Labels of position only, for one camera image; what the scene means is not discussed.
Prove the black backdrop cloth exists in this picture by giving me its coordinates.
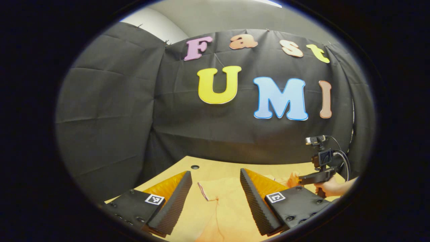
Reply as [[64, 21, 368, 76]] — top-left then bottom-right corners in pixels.
[[55, 22, 376, 204]]

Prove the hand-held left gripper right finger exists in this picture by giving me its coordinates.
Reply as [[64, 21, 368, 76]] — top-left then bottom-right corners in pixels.
[[240, 168, 340, 236]]

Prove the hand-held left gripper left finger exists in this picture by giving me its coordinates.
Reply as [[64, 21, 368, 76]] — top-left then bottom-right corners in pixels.
[[101, 170, 193, 238]]

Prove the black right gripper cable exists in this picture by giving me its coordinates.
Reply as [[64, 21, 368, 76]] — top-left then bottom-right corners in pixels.
[[326, 135, 351, 182]]

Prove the orange T-shirt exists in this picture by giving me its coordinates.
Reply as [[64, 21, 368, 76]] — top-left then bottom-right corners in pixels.
[[193, 173, 301, 242]]

